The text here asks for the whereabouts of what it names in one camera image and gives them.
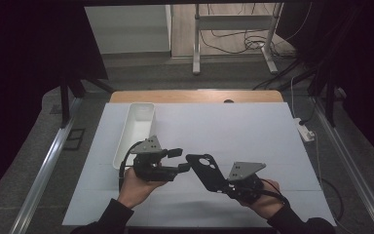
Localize aluminium frame rail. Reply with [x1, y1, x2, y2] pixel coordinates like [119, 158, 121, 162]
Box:
[9, 97, 84, 234]
[311, 97, 374, 233]

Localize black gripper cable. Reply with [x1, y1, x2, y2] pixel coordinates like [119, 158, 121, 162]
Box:
[118, 140, 144, 193]
[259, 176, 344, 223]

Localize person's right hand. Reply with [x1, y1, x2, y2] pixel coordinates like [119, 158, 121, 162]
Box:
[240, 178, 286, 220]

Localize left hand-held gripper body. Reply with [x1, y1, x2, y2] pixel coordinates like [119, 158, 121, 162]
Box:
[130, 135, 179, 182]

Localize white desk frame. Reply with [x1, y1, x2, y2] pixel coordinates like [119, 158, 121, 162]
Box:
[192, 3, 285, 76]

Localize white plastic bin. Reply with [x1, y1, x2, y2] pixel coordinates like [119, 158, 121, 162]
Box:
[112, 102, 157, 170]

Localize black curtain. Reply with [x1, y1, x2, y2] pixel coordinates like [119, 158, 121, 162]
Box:
[277, 0, 374, 164]
[0, 0, 108, 209]

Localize white cabinet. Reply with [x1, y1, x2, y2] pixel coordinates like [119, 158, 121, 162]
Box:
[84, 4, 173, 56]

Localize white table mat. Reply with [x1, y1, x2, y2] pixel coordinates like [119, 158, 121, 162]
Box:
[61, 102, 337, 227]

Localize black plug cable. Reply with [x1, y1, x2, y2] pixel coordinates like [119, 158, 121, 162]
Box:
[298, 97, 318, 126]

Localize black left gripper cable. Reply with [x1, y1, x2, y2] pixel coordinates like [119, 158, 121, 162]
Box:
[118, 140, 144, 193]

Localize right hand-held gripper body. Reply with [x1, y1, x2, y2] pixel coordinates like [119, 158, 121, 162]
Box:
[225, 161, 267, 205]

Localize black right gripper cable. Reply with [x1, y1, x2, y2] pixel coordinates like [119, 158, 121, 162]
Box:
[259, 176, 344, 223]

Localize black stand leg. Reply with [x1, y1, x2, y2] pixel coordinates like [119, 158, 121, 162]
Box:
[59, 76, 115, 130]
[306, 71, 339, 128]

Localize thin white cable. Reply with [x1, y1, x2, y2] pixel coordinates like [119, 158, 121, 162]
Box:
[290, 76, 298, 118]

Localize tangle of black floor cables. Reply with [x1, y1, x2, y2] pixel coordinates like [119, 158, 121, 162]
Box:
[199, 3, 313, 59]

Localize person's left hand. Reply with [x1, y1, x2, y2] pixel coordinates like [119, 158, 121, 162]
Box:
[116, 167, 168, 210]

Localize black floor cable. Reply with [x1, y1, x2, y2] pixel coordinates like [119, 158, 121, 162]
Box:
[252, 59, 316, 92]

